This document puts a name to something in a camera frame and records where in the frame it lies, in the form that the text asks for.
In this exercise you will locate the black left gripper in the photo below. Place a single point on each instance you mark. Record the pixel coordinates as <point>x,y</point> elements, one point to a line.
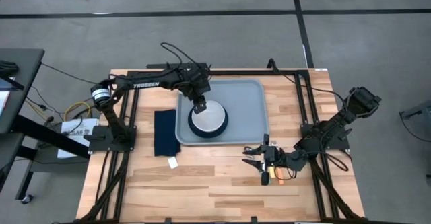
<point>195,81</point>

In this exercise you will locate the grey plastic tray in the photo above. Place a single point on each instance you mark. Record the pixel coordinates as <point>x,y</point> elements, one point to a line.
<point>246,109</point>

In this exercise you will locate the dark blue cloth napkin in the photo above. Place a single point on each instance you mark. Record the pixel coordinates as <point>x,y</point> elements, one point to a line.
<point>166,133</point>

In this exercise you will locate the grey metal stand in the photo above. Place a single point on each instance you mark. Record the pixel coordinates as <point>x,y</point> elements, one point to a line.
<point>417,111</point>

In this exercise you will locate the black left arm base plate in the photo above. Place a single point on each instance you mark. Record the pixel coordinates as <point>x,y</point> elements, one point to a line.
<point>101,146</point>

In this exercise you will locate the white bowl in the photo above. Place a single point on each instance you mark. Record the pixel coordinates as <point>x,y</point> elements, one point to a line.
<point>210,119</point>

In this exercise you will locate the black side desk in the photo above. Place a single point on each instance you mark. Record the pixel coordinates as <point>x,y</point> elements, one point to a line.
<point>20,82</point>

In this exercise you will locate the black bundled object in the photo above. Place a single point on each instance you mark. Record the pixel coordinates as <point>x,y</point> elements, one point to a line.
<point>8,67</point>

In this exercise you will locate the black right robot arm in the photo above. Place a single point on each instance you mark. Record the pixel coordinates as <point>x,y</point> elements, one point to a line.
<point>333,119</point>

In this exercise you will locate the dark green plate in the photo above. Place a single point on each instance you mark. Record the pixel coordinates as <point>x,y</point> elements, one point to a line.
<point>203,134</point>

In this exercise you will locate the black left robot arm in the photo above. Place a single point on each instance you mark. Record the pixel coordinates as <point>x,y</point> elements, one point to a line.
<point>148,82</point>

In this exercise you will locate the desk caster wheel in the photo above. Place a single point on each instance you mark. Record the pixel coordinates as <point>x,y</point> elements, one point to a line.
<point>27,199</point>

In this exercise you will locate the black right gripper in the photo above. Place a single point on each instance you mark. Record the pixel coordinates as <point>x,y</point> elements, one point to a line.
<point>274,157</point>

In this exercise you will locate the black aluminium table frame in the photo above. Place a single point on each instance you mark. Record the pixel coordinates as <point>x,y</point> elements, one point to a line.
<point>242,72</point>

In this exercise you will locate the white printed paper sheet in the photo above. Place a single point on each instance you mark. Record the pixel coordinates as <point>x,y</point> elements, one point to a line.
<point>77,133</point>

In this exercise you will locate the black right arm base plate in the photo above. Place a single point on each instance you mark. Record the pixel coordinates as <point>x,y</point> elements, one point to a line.
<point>341,145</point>

